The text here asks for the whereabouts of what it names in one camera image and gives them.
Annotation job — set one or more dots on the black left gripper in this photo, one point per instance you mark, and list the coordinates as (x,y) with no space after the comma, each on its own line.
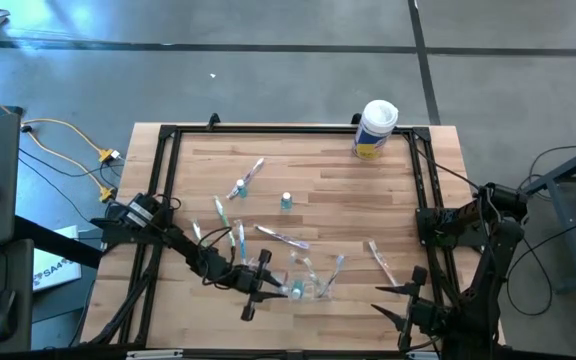
(245,280)

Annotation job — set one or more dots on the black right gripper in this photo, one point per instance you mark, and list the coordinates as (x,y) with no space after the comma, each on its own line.
(430,317)

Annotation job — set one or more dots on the blue toothbrush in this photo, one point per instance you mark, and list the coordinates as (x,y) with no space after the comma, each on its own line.
(254,261)
(241,240)

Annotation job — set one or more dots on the clear acrylic organizer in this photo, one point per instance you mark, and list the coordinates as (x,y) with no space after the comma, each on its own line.
(313,296)

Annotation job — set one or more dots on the purple toothbrush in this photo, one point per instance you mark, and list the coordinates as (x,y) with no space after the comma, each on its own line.
(283,238)
(337,265)
(254,170)

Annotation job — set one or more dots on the green toothbrush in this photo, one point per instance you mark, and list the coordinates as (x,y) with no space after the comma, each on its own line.
(197,231)
(224,220)

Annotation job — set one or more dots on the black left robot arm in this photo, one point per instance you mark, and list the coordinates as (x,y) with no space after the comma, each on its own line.
(188,250)

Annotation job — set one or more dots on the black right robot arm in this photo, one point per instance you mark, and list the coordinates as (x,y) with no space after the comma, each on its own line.
(505,250)

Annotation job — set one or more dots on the white blue wipes canister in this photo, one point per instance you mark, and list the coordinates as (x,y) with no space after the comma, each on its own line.
(374,135)

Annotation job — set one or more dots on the white printed box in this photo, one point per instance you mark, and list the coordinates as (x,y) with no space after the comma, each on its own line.
(58,270)

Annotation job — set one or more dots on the grey metal stand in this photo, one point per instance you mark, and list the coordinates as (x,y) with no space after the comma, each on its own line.
(563,170)

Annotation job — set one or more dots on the black metal bar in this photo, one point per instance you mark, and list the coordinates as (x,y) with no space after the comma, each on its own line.
(53,241)

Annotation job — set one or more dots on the black desk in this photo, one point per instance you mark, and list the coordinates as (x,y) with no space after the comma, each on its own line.
(20,270)

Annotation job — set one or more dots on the black computer mouse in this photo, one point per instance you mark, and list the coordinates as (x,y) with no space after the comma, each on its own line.
(0,310)

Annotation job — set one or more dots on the silver bracket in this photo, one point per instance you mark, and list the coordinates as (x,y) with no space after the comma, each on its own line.
(153,355)
(425,356)

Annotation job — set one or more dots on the black frame clamp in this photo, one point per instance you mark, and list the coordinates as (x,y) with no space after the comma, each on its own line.
(356,119)
(213,120)

